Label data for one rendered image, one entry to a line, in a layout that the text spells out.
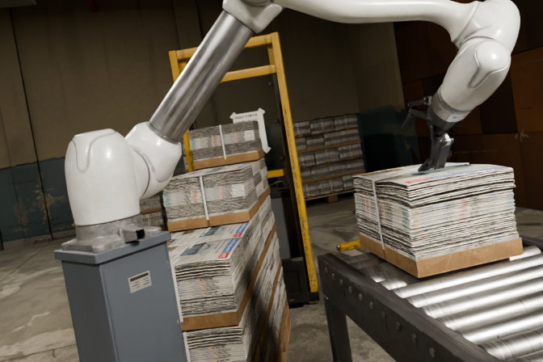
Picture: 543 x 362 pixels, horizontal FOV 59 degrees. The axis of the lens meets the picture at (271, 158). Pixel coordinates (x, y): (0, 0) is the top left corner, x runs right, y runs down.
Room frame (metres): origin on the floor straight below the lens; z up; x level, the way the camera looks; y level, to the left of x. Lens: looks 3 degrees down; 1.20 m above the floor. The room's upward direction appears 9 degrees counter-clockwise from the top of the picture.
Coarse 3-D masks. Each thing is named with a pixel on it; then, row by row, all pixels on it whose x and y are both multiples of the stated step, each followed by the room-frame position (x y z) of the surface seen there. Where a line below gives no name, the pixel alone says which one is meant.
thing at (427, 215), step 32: (384, 192) 1.26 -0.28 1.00; (416, 192) 1.13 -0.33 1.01; (448, 192) 1.14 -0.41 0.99; (480, 192) 1.16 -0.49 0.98; (512, 192) 1.17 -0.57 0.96; (416, 224) 1.13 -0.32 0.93; (448, 224) 1.15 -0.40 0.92; (480, 224) 1.16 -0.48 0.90; (512, 224) 1.18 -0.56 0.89; (416, 256) 1.13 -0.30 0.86
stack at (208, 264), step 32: (256, 224) 2.26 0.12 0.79; (192, 256) 1.62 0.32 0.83; (224, 256) 1.56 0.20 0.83; (256, 256) 2.09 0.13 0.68; (192, 288) 1.55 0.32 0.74; (224, 288) 1.54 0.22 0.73; (256, 288) 1.94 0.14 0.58; (256, 320) 1.82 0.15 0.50; (192, 352) 1.56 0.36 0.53; (224, 352) 1.54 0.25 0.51
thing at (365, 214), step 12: (396, 168) 1.48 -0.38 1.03; (408, 168) 1.44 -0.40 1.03; (360, 180) 1.42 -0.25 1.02; (360, 192) 1.44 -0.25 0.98; (372, 192) 1.35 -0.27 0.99; (360, 204) 1.45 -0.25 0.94; (372, 204) 1.36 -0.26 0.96; (360, 216) 1.45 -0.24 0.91; (372, 216) 1.36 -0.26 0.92; (360, 228) 1.46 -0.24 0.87; (372, 228) 1.37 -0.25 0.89
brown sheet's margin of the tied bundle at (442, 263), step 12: (516, 240) 1.17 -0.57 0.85; (396, 252) 1.22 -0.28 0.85; (456, 252) 1.14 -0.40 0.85; (468, 252) 1.15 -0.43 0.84; (480, 252) 1.15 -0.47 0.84; (492, 252) 1.16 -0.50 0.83; (504, 252) 1.16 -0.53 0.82; (516, 252) 1.17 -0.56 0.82; (396, 264) 1.24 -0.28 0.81; (408, 264) 1.16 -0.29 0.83; (420, 264) 1.12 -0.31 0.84; (432, 264) 1.13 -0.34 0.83; (444, 264) 1.13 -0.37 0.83; (456, 264) 1.14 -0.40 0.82; (468, 264) 1.15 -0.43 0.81; (420, 276) 1.12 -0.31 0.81
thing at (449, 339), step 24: (336, 264) 1.36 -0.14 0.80; (336, 288) 1.33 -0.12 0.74; (360, 288) 1.14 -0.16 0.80; (384, 288) 1.11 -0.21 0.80; (360, 312) 1.17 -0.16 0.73; (384, 312) 1.02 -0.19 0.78; (408, 312) 0.95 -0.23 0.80; (384, 336) 1.04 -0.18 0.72; (408, 336) 0.92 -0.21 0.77; (432, 336) 0.84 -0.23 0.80; (456, 336) 0.82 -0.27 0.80; (408, 360) 0.94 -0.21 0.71; (432, 360) 0.84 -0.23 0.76; (456, 360) 0.76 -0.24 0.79; (480, 360) 0.73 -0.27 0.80
